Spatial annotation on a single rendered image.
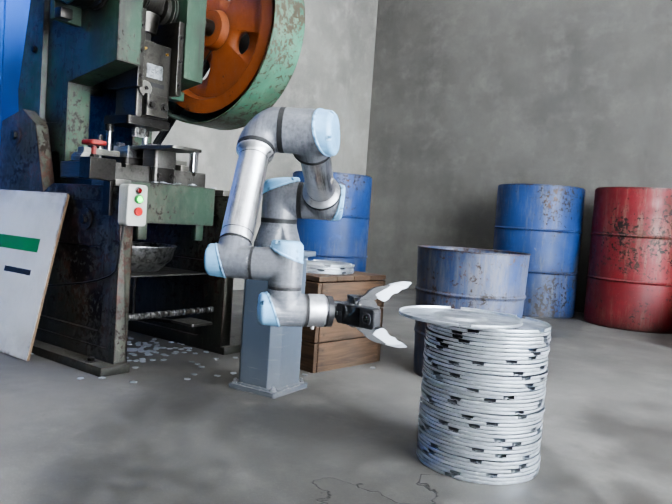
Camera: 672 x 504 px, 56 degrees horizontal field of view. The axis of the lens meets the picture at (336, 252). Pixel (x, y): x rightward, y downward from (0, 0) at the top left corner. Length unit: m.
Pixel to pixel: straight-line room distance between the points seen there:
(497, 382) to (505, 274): 0.89
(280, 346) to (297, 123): 0.73
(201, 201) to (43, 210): 0.56
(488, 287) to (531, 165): 2.95
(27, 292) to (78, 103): 0.74
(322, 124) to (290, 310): 0.48
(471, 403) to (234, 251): 0.62
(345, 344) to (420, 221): 3.19
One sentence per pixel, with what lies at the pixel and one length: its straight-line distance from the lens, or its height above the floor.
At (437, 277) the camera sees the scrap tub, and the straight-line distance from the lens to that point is 2.29.
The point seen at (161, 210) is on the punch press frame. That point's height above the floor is 0.55.
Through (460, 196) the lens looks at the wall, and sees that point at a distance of 5.34.
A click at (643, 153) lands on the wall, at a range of 4.94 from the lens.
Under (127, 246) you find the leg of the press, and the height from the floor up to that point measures 0.42.
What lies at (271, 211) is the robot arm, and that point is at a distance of 1.99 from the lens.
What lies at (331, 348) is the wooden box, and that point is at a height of 0.08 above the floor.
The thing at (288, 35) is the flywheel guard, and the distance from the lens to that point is 2.64.
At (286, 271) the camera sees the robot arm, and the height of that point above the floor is 0.44.
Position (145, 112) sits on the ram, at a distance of 2.49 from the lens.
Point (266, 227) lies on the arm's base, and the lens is 1.99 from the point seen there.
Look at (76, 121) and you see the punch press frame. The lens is 2.66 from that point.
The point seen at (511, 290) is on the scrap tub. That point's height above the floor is 0.35.
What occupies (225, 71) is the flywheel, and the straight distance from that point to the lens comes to 2.82.
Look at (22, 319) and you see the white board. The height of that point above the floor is 0.13.
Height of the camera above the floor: 0.56
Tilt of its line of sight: 3 degrees down
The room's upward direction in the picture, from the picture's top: 4 degrees clockwise
